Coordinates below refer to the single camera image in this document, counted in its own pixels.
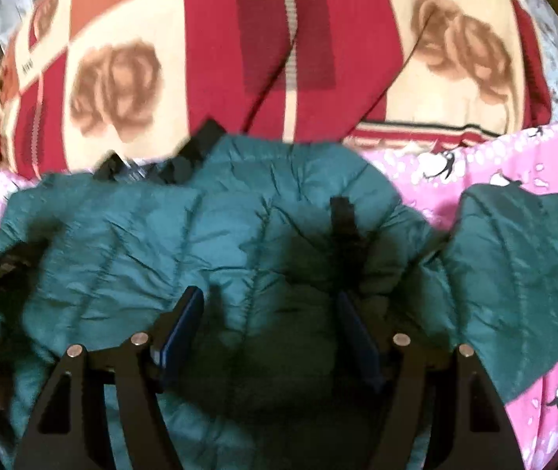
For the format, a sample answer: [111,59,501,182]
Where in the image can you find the dark green puffer jacket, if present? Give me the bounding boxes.
[0,119,558,470]

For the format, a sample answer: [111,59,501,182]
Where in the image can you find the pink penguin bedsheet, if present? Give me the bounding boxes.
[0,124,558,470]

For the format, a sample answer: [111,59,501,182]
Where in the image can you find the rose patterned folded blanket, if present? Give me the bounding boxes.
[0,0,551,178]

